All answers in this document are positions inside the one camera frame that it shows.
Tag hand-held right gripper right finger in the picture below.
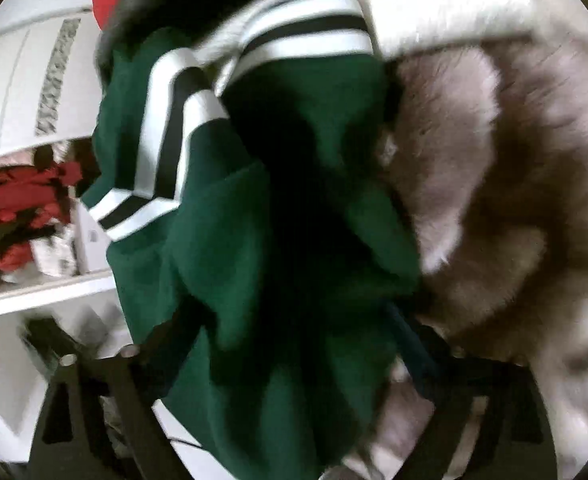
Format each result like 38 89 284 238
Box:
386 305 562 480

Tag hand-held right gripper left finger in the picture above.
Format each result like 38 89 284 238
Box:
26 305 209 480

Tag green white varsity jacket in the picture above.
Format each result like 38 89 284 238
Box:
81 0 425 480

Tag red hanging clothes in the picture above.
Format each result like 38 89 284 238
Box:
0 160 83 281

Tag white wardrobe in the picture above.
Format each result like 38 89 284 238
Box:
0 2 205 461

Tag white floral bedding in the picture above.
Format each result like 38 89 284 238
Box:
28 230 82 277

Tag floral fleece blanket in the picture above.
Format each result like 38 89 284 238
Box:
319 25 588 480

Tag white wardrobe sliding door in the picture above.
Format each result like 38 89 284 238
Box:
0 2 107 161

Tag white grey hoodie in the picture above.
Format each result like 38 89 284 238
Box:
199 0 540 61

